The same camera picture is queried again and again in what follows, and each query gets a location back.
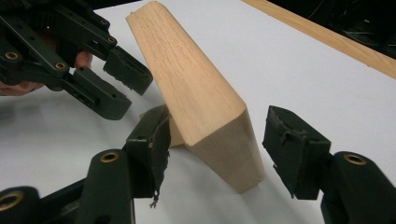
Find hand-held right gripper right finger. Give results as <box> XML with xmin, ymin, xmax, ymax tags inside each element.
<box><xmin>262</xmin><ymin>105</ymin><xmax>396</xmax><ymax>224</ymax></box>

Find square wooden box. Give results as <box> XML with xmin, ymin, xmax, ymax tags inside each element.
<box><xmin>125</xmin><ymin>0</ymin><xmax>266</xmax><ymax>195</ymax></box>

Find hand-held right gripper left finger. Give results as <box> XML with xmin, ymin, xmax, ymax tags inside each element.
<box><xmin>74</xmin><ymin>104</ymin><xmax>173</xmax><ymax>224</ymax></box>

